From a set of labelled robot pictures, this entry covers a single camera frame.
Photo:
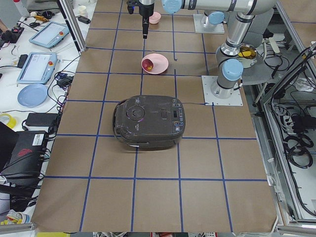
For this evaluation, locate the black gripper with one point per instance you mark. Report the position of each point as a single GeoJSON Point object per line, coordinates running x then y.
{"type": "Point", "coordinates": [144, 11]}

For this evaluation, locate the small pink bowl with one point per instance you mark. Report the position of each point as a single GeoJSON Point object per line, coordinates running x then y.
{"type": "Point", "coordinates": [155, 18]}

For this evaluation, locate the red apple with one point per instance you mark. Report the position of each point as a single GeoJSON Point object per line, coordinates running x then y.
{"type": "Point", "coordinates": [148, 65]}

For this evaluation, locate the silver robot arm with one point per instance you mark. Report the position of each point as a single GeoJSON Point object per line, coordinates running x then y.
{"type": "Point", "coordinates": [230, 69]}
{"type": "Point", "coordinates": [213, 22]}

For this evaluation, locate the pink plate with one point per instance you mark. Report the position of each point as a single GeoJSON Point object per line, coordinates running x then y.
{"type": "Point", "coordinates": [160, 63]}

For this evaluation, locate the steel bowl on chair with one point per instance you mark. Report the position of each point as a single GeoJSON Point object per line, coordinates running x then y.
{"type": "Point", "coordinates": [247, 56]}

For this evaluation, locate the light blue plate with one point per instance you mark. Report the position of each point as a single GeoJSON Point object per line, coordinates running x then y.
{"type": "Point", "coordinates": [32, 95]}

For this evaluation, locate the far blue teach pendant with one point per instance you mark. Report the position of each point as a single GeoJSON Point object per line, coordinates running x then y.
{"type": "Point", "coordinates": [50, 35]}

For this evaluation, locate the blue teach pendant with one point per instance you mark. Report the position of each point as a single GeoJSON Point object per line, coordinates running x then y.
{"type": "Point", "coordinates": [50, 35]}
{"type": "Point", "coordinates": [38, 68]}

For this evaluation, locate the dark grey rice cooker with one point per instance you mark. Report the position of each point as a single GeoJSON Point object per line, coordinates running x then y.
{"type": "Point", "coordinates": [149, 121]}

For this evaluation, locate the near blue teach pendant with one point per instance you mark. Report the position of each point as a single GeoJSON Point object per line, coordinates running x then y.
{"type": "Point", "coordinates": [38, 68]}

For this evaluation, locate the black power adapter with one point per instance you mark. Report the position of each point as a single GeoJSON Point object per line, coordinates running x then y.
{"type": "Point", "coordinates": [41, 119]}

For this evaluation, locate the yellow tape roll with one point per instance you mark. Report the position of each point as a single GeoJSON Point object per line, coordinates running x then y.
{"type": "Point", "coordinates": [8, 120]}

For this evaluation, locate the black computer box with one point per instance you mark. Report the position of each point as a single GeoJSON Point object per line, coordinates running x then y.
{"type": "Point", "coordinates": [21, 152]}

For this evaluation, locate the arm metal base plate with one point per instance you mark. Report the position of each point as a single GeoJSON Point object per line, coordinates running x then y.
{"type": "Point", "coordinates": [198, 23]}
{"type": "Point", "coordinates": [214, 95]}

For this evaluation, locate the aluminium frame post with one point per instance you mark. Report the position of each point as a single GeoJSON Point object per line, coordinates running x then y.
{"type": "Point", "coordinates": [71, 21]}

